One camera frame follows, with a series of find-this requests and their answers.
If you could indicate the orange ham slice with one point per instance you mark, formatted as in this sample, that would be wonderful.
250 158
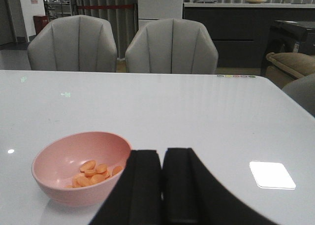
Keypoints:
101 168
88 165
117 169

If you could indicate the white cabinet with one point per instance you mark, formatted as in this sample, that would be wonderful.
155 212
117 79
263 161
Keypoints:
150 10

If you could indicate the pink plastic bowl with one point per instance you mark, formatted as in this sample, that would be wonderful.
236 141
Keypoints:
56 167

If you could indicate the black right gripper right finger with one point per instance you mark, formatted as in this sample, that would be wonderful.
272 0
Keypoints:
193 196

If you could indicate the beige chair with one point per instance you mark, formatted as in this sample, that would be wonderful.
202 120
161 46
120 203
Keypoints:
172 46
74 43

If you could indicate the grey chair at right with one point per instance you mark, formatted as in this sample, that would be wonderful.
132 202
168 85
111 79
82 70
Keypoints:
302 91

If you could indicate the left beige chair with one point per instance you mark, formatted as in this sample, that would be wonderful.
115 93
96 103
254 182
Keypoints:
74 43

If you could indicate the right beige chair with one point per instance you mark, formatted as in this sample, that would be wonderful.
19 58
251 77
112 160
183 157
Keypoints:
172 46

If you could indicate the red trash bin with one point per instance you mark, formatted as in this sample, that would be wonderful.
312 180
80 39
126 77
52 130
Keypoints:
40 21

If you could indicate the red barrier belt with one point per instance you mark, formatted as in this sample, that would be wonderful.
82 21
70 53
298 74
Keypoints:
95 7

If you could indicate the dark grey counter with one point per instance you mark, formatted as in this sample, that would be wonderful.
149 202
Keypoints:
240 30

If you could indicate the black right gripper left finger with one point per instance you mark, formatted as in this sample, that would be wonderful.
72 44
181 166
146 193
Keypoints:
136 197

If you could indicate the background desk with items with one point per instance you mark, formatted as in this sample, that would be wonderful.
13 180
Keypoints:
57 8

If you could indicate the tan cushion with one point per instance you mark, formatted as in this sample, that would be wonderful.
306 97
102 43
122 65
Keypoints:
284 68

